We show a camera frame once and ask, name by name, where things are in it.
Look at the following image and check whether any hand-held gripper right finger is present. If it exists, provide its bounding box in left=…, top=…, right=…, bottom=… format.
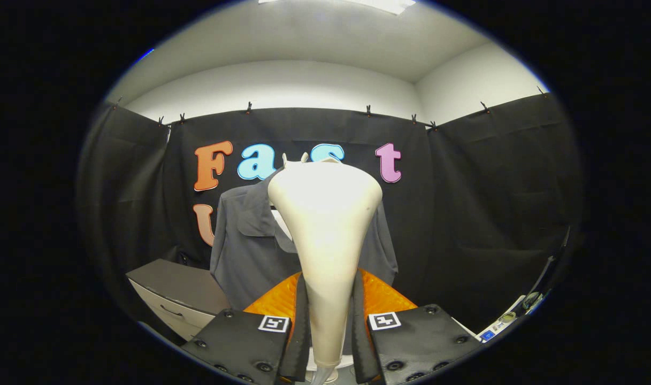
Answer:
left=352, top=267, right=484, bottom=384

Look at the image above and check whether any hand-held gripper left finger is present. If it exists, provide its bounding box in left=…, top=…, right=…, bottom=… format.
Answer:
left=181, top=270, right=311, bottom=384

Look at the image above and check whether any grey button shirt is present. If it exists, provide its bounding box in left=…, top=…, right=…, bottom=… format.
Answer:
left=210, top=167, right=399, bottom=311

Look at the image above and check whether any white garment steamer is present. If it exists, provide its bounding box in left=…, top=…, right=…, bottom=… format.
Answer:
left=267, top=158, right=384, bottom=383

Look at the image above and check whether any white flat panel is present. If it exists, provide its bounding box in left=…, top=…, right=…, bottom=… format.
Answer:
left=451, top=315, right=481, bottom=340

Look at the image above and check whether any cream mannequin hanger stand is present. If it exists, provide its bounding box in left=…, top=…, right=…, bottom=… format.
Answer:
left=272, top=152, right=358, bottom=383

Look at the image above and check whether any grey drawer cabinet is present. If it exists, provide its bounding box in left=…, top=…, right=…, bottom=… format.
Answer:
left=126, top=259, right=231, bottom=342

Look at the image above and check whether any white tray with small items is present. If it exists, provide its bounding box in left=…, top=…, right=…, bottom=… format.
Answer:
left=478, top=291, right=545, bottom=343

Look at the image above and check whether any black upright stand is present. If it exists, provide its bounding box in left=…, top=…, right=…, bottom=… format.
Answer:
left=534, top=227, right=571, bottom=295

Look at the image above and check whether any row of black clips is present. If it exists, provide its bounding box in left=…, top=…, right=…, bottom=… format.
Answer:
left=114, top=87, right=545, bottom=129

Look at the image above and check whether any ceiling light panel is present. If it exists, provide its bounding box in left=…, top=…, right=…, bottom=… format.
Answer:
left=258, top=0, right=416, bottom=16

